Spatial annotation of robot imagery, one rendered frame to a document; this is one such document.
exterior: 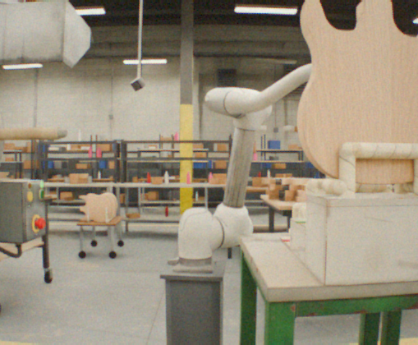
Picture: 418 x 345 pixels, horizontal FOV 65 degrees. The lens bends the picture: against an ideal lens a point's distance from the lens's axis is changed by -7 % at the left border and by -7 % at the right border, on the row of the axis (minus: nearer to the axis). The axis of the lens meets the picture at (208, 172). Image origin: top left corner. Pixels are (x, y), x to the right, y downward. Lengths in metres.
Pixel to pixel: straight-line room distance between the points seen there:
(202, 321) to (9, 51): 1.28
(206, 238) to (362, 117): 1.01
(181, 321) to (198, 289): 0.17
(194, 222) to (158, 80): 10.93
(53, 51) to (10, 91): 13.23
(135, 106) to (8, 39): 11.47
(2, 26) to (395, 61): 0.85
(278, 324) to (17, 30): 0.83
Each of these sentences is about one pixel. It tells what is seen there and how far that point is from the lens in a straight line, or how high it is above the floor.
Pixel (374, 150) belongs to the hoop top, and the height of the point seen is 1.20.
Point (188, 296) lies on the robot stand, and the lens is 1.60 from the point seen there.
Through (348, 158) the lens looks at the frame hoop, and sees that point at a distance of 0.72.
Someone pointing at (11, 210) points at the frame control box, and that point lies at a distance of 1.23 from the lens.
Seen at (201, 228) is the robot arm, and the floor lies 0.89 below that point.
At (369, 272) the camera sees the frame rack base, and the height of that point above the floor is 0.95.
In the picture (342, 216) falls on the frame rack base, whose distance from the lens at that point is 0.71.
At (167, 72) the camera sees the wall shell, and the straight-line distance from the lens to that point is 12.37.
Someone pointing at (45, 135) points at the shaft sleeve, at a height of 1.24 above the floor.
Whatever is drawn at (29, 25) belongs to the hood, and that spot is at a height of 1.47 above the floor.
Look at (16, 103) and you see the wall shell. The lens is 13.83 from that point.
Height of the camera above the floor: 1.16
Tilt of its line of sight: 1 degrees down
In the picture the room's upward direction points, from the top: straight up
